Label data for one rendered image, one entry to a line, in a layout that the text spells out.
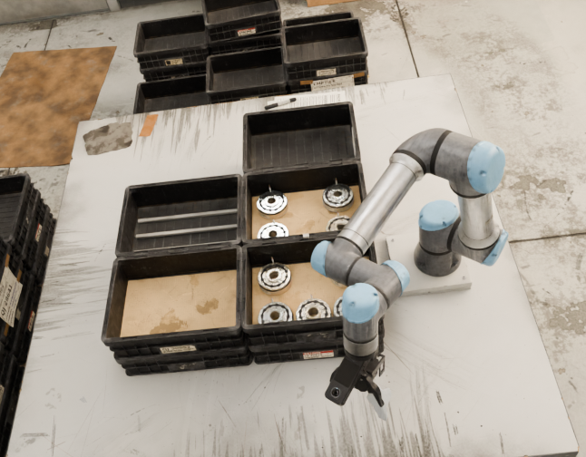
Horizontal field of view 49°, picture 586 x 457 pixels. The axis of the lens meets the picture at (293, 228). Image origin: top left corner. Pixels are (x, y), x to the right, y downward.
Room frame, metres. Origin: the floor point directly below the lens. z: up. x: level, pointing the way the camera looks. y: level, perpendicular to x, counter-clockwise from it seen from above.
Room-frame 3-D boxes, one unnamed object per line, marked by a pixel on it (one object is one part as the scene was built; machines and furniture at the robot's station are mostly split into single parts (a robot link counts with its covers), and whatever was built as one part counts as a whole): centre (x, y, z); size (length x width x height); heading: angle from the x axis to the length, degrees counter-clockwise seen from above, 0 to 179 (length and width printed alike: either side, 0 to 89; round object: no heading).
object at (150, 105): (2.71, 0.49, 0.26); 0.40 x 0.30 x 0.23; 86
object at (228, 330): (1.10, 0.38, 0.92); 0.40 x 0.30 x 0.02; 84
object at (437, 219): (1.19, -0.44, 0.90); 0.13 x 0.12 x 0.14; 46
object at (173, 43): (3.11, 0.46, 0.31); 0.40 x 0.30 x 0.34; 86
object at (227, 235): (1.40, 0.35, 0.87); 0.40 x 0.30 x 0.11; 84
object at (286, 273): (1.14, 0.08, 0.86); 0.10 x 0.10 x 0.01
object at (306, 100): (2.03, -0.15, 0.70); 0.33 x 0.23 x 0.01; 86
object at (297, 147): (1.66, -0.08, 0.87); 0.40 x 0.30 x 0.11; 84
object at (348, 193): (1.42, -0.17, 0.86); 0.10 x 0.10 x 0.01
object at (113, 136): (2.09, 0.69, 0.71); 0.22 x 0.19 x 0.01; 86
